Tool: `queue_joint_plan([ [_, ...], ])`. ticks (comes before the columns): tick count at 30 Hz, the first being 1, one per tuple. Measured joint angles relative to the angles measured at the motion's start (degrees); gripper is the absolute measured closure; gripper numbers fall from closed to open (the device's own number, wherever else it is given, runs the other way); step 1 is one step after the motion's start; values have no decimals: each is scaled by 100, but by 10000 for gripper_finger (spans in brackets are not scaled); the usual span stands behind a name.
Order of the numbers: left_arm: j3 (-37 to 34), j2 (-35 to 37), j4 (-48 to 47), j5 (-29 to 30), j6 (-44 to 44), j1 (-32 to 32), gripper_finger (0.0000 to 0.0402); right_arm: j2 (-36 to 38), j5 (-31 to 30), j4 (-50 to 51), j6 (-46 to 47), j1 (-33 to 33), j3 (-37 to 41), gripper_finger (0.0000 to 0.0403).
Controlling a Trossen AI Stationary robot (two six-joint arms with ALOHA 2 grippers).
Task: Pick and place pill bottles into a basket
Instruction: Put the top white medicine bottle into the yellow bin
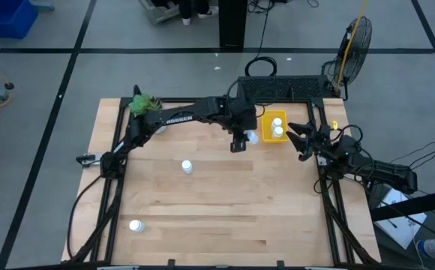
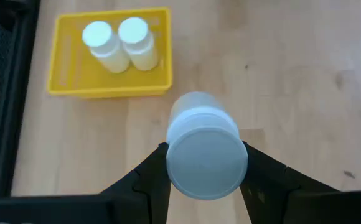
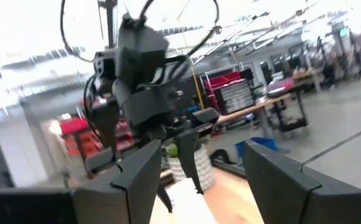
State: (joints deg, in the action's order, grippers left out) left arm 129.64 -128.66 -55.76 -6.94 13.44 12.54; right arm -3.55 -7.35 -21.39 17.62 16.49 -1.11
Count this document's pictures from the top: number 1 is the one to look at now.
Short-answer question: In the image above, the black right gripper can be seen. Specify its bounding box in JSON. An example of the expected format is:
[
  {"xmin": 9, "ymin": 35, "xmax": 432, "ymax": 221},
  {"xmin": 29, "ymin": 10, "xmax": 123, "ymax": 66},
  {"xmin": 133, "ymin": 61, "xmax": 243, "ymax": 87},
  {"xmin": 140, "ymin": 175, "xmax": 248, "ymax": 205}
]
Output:
[{"xmin": 285, "ymin": 121, "xmax": 335, "ymax": 163}]

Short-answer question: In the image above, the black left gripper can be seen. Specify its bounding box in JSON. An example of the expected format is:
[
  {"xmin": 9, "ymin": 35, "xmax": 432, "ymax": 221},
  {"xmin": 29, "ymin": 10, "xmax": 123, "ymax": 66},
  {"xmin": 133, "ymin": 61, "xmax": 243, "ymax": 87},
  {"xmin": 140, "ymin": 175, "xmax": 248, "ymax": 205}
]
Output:
[{"xmin": 224, "ymin": 98, "xmax": 260, "ymax": 154}]

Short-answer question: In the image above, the yellow plastic basket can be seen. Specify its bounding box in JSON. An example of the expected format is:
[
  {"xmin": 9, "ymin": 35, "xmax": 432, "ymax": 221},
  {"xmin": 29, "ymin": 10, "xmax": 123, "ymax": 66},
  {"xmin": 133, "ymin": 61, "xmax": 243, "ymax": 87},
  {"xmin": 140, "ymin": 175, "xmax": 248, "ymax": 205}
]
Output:
[{"xmin": 260, "ymin": 109, "xmax": 291, "ymax": 145}]

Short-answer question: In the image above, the black perforated equipment box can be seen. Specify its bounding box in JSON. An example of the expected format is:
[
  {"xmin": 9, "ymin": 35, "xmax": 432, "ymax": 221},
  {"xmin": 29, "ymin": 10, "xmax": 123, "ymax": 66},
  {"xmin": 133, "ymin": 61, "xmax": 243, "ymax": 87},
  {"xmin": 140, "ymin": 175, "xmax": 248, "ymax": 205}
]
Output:
[{"xmin": 236, "ymin": 74, "xmax": 334, "ymax": 101}]

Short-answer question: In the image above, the black floor fan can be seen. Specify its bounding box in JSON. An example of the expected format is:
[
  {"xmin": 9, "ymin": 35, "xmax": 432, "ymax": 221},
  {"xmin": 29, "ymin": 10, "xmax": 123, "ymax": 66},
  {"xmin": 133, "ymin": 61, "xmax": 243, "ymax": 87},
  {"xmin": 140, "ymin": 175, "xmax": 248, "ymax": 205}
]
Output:
[{"xmin": 322, "ymin": 15, "xmax": 374, "ymax": 101}]

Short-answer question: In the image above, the green artificial plant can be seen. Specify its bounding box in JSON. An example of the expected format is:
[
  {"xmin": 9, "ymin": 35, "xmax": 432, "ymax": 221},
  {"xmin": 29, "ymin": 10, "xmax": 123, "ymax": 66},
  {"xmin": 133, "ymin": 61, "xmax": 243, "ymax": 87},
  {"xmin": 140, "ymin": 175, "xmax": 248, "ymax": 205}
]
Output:
[{"xmin": 127, "ymin": 93, "xmax": 164, "ymax": 117}]

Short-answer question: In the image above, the black tower stand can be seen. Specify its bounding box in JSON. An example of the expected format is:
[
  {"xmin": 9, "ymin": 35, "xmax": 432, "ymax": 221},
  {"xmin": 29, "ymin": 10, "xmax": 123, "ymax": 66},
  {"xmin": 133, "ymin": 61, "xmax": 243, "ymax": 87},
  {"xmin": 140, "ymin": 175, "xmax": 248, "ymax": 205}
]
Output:
[{"xmin": 217, "ymin": 0, "xmax": 249, "ymax": 53}]

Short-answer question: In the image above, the black metal bar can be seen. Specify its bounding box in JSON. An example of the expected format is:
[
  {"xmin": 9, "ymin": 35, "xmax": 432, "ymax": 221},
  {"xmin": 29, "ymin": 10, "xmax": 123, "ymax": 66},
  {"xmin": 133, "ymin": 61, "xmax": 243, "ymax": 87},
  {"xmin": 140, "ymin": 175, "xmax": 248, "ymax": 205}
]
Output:
[{"xmin": 370, "ymin": 186, "xmax": 435, "ymax": 223}]

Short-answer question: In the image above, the white paper box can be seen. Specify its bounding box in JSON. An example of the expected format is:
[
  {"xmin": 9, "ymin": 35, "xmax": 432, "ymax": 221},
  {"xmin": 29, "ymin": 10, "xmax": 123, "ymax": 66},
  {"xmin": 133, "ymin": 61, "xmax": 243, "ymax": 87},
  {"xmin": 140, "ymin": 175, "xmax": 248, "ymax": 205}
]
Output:
[{"xmin": 373, "ymin": 187, "xmax": 428, "ymax": 250}]

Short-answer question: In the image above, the grey crate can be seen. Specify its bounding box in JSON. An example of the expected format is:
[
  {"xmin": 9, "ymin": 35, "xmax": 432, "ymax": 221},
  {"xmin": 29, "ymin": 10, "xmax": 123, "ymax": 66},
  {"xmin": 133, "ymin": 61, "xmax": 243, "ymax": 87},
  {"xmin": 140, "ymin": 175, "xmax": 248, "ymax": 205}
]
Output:
[{"xmin": 137, "ymin": 0, "xmax": 182, "ymax": 26}]

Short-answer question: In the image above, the blue plastic bin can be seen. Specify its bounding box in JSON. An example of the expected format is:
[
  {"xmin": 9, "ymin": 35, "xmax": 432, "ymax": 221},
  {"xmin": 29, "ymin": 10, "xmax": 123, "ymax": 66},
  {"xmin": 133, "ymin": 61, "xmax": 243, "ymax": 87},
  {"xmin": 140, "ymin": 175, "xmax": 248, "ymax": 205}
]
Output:
[{"xmin": 0, "ymin": 0, "xmax": 39, "ymax": 40}]

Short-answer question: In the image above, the black coiled cable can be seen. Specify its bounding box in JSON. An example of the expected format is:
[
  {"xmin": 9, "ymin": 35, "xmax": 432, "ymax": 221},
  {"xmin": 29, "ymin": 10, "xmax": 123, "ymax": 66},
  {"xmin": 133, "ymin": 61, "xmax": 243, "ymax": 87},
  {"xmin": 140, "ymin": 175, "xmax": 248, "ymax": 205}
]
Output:
[{"xmin": 244, "ymin": 0, "xmax": 278, "ymax": 78}]

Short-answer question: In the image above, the yellow hanging cable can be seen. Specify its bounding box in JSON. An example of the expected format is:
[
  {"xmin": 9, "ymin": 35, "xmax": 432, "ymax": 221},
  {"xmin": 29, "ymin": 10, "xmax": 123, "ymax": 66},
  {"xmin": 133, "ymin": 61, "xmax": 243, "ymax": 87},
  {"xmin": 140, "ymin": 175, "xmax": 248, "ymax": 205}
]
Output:
[{"xmin": 334, "ymin": 0, "xmax": 369, "ymax": 94}]

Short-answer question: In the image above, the black cable bundle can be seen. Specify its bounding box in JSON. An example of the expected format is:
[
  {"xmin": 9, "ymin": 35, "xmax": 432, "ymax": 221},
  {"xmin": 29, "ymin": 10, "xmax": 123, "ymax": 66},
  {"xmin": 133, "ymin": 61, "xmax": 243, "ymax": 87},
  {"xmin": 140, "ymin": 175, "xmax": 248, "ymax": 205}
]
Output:
[{"xmin": 388, "ymin": 130, "xmax": 435, "ymax": 172}]

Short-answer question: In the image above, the grey metal clamp bracket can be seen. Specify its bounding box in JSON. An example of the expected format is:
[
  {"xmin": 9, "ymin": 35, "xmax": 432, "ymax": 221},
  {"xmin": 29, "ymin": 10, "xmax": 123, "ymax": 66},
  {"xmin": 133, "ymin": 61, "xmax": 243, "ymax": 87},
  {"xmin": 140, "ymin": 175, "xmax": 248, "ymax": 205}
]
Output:
[{"xmin": 75, "ymin": 152, "xmax": 105, "ymax": 167}]

